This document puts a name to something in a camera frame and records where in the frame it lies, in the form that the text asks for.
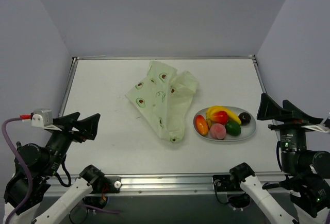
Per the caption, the aluminium table edge frame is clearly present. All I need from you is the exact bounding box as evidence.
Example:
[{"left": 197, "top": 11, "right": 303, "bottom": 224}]
[{"left": 64, "top": 57, "right": 279, "bottom": 175}]

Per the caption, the red fake apple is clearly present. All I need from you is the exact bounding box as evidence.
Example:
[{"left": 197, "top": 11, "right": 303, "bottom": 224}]
[{"left": 210, "top": 111, "right": 228, "bottom": 125}]

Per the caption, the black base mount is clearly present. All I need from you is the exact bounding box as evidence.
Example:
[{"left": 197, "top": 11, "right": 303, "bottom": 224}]
[
  {"left": 79, "top": 165, "right": 121, "bottom": 209},
  {"left": 212, "top": 174, "right": 252, "bottom": 211}
]

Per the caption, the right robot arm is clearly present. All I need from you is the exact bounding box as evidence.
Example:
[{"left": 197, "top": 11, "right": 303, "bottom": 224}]
[{"left": 229, "top": 93, "right": 329, "bottom": 223}]

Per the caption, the orange fake fruit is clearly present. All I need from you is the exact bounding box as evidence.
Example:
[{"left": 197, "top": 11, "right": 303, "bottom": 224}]
[{"left": 194, "top": 115, "right": 209, "bottom": 136}]

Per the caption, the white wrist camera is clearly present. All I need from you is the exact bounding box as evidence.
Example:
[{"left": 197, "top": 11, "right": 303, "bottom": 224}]
[
  {"left": 303, "top": 116, "right": 329, "bottom": 134},
  {"left": 31, "top": 108, "right": 56, "bottom": 130}
]

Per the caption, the white oval plate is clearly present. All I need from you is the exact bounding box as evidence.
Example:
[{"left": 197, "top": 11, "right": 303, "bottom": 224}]
[{"left": 193, "top": 106, "right": 256, "bottom": 142}]

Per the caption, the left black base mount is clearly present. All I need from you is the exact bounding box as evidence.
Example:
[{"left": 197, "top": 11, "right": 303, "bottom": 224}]
[{"left": 79, "top": 165, "right": 121, "bottom": 209}]

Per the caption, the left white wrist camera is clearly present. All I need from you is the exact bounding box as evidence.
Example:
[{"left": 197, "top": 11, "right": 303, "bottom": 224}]
[{"left": 31, "top": 108, "right": 56, "bottom": 130}]

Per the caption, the pink fake peach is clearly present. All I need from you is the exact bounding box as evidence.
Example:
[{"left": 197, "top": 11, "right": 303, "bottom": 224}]
[{"left": 210, "top": 124, "right": 226, "bottom": 140}]

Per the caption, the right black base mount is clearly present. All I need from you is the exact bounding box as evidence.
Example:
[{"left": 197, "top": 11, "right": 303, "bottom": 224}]
[{"left": 212, "top": 174, "right": 252, "bottom": 211}]

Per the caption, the dark purple fake plum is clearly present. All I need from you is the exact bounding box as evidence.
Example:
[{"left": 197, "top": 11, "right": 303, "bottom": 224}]
[{"left": 238, "top": 112, "right": 252, "bottom": 126}]

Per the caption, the aluminium front rail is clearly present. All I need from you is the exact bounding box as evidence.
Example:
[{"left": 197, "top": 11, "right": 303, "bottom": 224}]
[{"left": 44, "top": 172, "right": 285, "bottom": 198}]

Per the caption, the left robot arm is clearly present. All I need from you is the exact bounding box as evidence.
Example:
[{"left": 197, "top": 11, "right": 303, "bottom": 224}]
[{"left": 2, "top": 109, "right": 106, "bottom": 223}]

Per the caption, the green fake fruit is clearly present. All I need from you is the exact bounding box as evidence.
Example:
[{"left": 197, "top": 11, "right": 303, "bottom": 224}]
[{"left": 225, "top": 120, "right": 241, "bottom": 136}]

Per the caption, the yellow fake banana bunch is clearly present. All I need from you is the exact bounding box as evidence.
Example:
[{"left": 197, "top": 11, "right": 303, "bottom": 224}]
[{"left": 206, "top": 106, "right": 241, "bottom": 128}]

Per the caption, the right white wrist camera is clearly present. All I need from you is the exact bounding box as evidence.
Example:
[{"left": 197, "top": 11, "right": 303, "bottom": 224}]
[{"left": 303, "top": 116, "right": 329, "bottom": 134}]

